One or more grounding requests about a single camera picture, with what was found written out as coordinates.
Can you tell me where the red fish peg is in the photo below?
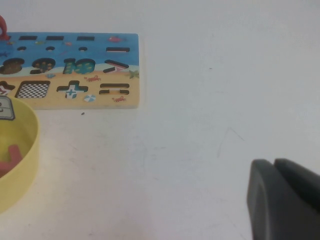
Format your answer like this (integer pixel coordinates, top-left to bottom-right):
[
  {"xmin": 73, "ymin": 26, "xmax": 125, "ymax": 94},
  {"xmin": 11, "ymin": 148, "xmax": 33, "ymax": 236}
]
[{"xmin": 0, "ymin": 14, "xmax": 12, "ymax": 41}]

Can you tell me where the yellow plastic bowl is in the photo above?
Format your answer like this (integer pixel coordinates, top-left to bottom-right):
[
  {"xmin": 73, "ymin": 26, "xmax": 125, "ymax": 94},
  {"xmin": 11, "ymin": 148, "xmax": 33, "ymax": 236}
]
[{"xmin": 0, "ymin": 96, "xmax": 41, "ymax": 216}]

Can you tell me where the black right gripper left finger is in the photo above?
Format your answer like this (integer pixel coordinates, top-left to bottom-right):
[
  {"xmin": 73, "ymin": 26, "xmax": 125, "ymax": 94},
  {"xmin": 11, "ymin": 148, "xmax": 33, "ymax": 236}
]
[{"xmin": 246, "ymin": 158, "xmax": 320, "ymax": 240}]

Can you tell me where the colourful wooden number puzzle board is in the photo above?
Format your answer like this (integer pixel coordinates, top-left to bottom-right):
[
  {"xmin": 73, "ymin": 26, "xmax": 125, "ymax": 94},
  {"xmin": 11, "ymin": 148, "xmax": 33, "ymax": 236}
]
[{"xmin": 0, "ymin": 32, "xmax": 140, "ymax": 110}]

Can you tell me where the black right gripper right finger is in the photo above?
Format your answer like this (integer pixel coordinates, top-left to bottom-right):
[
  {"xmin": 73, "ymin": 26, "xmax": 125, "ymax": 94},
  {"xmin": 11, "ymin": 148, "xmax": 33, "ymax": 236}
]
[{"xmin": 273, "ymin": 158, "xmax": 320, "ymax": 199}]

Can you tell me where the paper label on yellow bowl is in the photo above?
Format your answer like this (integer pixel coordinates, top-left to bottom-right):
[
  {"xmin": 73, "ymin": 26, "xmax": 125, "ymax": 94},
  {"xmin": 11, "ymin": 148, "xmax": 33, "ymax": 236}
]
[{"xmin": 0, "ymin": 95, "xmax": 16, "ymax": 121}]

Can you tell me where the pink greater-than sign piece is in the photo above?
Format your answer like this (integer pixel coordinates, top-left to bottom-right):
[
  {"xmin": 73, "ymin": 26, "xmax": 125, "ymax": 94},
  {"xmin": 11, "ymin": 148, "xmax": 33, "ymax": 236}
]
[{"xmin": 0, "ymin": 144, "xmax": 26, "ymax": 178}]

